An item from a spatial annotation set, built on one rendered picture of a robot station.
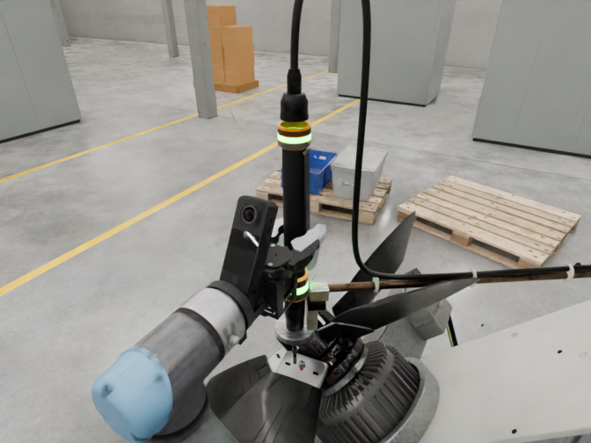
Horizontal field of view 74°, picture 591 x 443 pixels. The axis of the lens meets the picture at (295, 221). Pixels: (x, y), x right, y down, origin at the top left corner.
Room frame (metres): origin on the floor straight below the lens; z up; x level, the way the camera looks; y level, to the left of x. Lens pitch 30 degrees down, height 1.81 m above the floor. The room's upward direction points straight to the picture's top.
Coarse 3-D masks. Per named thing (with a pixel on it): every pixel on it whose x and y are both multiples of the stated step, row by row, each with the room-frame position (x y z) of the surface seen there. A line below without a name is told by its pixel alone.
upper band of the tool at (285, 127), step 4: (284, 124) 0.51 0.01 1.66; (288, 124) 0.52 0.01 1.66; (292, 124) 0.52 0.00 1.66; (296, 124) 0.52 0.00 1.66; (300, 124) 0.52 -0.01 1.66; (304, 124) 0.51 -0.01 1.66; (308, 124) 0.51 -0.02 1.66; (280, 128) 0.48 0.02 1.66; (284, 128) 0.48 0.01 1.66; (288, 128) 0.48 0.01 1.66; (292, 128) 0.48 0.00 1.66; (296, 128) 0.48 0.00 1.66; (300, 128) 0.48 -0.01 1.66; (304, 128) 0.48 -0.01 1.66; (308, 128) 0.48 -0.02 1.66; (284, 136) 0.48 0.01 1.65; (304, 136) 0.48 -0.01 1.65; (304, 148) 0.48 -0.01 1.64
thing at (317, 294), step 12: (312, 288) 0.49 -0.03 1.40; (324, 288) 0.49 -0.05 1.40; (312, 300) 0.48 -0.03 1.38; (324, 300) 0.49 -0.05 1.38; (312, 312) 0.48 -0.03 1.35; (276, 324) 0.50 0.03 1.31; (312, 324) 0.48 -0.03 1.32; (276, 336) 0.48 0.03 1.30; (288, 336) 0.47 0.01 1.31; (300, 336) 0.47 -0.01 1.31; (312, 336) 0.48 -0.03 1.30
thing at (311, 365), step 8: (288, 352) 0.53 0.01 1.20; (288, 360) 0.51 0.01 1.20; (296, 360) 0.51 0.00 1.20; (304, 360) 0.51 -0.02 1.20; (312, 360) 0.51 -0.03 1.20; (280, 368) 0.49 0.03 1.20; (288, 368) 0.49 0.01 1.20; (296, 368) 0.49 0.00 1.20; (304, 368) 0.49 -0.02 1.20; (312, 368) 0.49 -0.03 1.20; (320, 368) 0.49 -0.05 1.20; (296, 376) 0.47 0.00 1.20; (304, 376) 0.47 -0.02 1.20; (312, 376) 0.47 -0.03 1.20; (320, 376) 0.48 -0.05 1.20; (312, 384) 0.46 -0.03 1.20; (320, 384) 0.46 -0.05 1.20
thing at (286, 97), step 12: (288, 72) 0.49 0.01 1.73; (300, 72) 0.49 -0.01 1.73; (288, 84) 0.49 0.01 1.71; (300, 84) 0.49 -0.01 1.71; (288, 96) 0.48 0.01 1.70; (300, 96) 0.48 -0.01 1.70; (288, 108) 0.48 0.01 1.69; (300, 108) 0.48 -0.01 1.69; (288, 120) 0.48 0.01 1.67; (300, 120) 0.48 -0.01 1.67; (288, 312) 0.48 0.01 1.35; (300, 312) 0.48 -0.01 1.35; (288, 324) 0.48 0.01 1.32; (300, 324) 0.48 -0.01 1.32
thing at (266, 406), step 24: (264, 384) 0.45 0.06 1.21; (288, 384) 0.45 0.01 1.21; (240, 408) 0.41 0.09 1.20; (264, 408) 0.40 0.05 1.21; (288, 408) 0.40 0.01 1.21; (312, 408) 0.40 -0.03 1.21; (240, 432) 0.36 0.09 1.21; (264, 432) 0.36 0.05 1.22; (288, 432) 0.36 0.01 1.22; (312, 432) 0.36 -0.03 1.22
